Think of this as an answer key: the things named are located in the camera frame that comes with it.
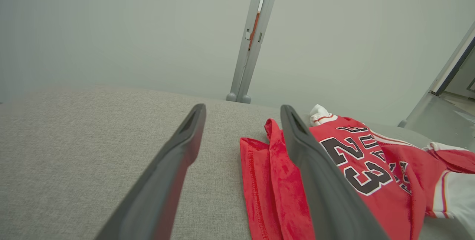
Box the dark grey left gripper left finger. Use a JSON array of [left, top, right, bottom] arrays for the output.
[[95, 103, 207, 240]]

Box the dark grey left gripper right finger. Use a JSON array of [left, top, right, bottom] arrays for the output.
[[281, 105, 388, 240]]

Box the grey frame with dark strip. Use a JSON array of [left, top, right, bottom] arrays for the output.
[[398, 21, 475, 127]]

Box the red Bulls 23 jersey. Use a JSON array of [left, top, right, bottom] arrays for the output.
[[239, 104, 475, 240], [425, 142, 475, 174]]

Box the grey metal partition post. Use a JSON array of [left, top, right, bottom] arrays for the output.
[[226, 0, 283, 104]]

